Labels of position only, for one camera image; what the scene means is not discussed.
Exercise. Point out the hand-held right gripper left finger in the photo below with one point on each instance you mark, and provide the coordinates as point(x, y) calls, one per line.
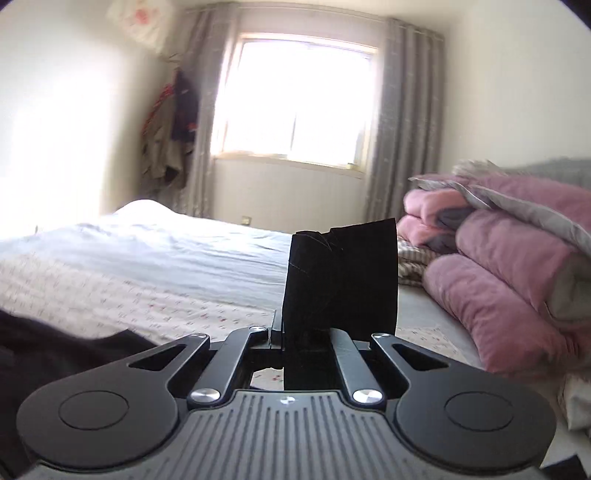
point(275, 333)

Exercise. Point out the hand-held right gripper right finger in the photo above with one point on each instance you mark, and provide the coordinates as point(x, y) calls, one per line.
point(340, 344)

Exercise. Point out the black pants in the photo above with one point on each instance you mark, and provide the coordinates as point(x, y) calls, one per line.
point(341, 277)

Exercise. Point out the brown striped cloth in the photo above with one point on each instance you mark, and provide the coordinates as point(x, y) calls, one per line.
point(420, 265)

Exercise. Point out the bed with light blue sheet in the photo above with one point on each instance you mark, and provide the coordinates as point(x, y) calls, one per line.
point(175, 258)

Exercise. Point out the light pink folded blanket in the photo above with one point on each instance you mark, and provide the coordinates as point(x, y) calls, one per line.
point(429, 214)

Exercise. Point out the large folded pink quilt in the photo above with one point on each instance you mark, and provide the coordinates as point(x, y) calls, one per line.
point(498, 286)

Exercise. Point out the small pink grey-trimmed pillow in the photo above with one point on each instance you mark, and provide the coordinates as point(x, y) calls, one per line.
point(434, 182)

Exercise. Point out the grey patterned curtain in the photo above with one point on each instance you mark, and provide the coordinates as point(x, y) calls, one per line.
point(401, 129)
point(203, 115)

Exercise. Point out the hanging clothes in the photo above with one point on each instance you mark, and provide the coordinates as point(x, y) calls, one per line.
point(168, 134)

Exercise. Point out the window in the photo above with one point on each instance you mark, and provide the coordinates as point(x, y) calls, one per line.
point(295, 101)

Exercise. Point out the large pink grey-trimmed pillow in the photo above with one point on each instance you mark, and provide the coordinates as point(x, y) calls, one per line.
point(531, 198)

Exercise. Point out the white crumpled cloth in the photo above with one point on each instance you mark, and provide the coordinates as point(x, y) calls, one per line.
point(575, 401)

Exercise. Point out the dark printed cloth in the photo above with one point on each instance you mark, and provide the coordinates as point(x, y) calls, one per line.
point(561, 468)

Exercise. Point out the grey quilted headboard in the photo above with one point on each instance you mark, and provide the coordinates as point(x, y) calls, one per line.
point(558, 168)

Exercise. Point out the covered air conditioner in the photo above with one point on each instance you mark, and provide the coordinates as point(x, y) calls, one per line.
point(138, 25)

